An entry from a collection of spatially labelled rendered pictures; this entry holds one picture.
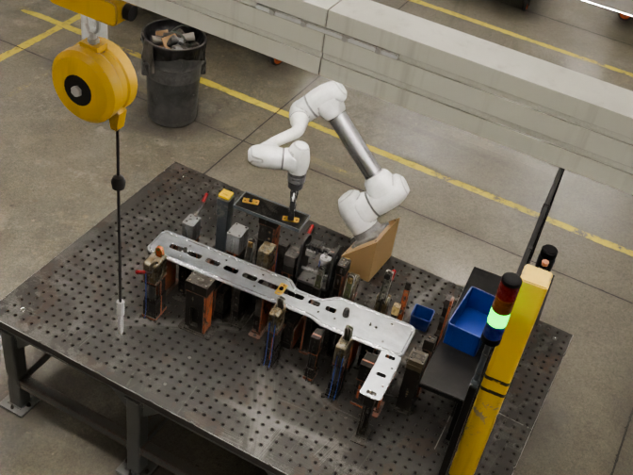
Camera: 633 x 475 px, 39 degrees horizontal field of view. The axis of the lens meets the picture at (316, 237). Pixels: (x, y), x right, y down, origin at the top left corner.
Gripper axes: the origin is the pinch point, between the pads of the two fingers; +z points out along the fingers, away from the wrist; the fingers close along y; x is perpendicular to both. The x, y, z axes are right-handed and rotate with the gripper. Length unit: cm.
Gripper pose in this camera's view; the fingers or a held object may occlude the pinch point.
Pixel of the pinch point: (291, 213)
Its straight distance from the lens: 448.4
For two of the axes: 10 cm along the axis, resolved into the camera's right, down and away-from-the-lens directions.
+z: -1.2, 7.6, 6.4
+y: -0.9, 6.3, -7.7
